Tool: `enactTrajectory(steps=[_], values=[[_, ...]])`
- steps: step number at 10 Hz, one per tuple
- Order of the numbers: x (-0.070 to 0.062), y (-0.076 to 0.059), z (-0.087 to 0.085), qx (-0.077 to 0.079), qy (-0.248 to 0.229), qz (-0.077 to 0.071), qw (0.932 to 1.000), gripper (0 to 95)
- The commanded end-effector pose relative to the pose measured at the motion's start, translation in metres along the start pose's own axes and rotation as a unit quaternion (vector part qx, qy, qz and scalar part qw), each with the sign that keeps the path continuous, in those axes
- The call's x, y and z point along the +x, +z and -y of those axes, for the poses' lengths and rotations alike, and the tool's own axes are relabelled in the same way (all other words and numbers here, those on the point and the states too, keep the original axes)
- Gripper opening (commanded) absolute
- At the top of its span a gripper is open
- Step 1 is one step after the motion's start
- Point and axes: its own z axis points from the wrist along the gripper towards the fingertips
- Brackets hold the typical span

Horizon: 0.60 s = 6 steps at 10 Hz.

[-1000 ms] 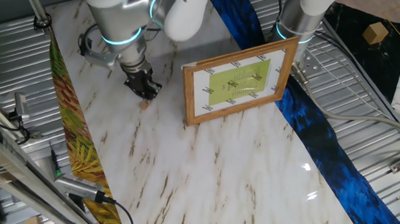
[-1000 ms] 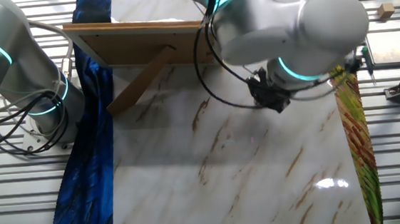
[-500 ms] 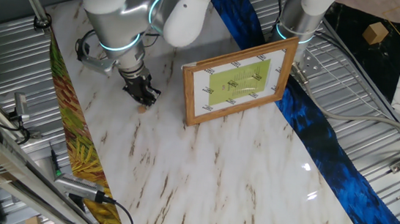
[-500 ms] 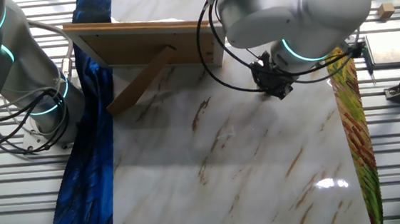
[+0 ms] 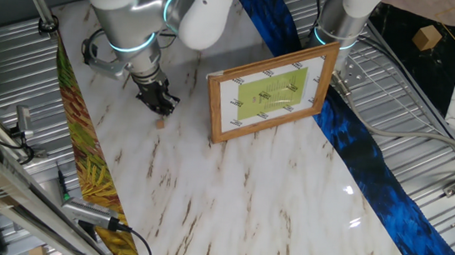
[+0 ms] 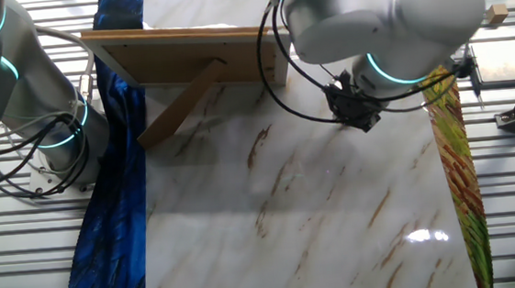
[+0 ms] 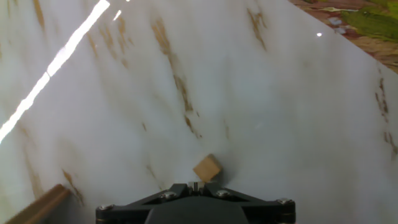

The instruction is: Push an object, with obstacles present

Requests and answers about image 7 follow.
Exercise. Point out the small wooden cube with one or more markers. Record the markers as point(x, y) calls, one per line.
point(207, 168)

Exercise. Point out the white marble pattern sheet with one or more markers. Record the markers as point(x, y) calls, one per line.
point(248, 109)

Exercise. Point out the yellow green painted mat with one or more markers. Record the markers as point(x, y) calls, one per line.
point(367, 25)

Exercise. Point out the wooden picture frame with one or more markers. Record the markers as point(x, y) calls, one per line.
point(40, 205)

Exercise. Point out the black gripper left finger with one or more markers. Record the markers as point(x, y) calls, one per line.
point(168, 194)

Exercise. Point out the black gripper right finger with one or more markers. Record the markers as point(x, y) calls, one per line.
point(222, 194)

